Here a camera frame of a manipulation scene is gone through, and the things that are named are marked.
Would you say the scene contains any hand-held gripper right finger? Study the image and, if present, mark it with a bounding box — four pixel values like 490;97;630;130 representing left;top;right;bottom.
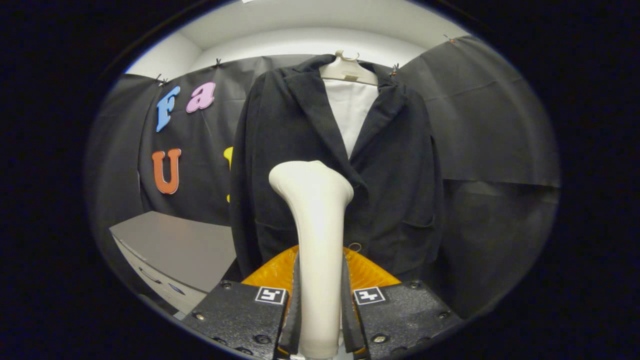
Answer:
342;246;463;360

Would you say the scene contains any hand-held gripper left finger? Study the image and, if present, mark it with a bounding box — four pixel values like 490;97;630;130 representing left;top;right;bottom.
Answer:
181;245;302;360

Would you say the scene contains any black jacket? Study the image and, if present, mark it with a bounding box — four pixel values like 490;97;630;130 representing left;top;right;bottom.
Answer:
230;54;446;291

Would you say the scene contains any white clothes hanger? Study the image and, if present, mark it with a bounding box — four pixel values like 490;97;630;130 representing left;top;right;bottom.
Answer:
320;49;379;87

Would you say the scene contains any grey cabinet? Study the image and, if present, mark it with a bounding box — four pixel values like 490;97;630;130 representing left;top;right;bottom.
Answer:
109;210;238;316

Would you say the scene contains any black backdrop cloth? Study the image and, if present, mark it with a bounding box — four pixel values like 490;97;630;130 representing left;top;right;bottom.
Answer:
84;35;561;321

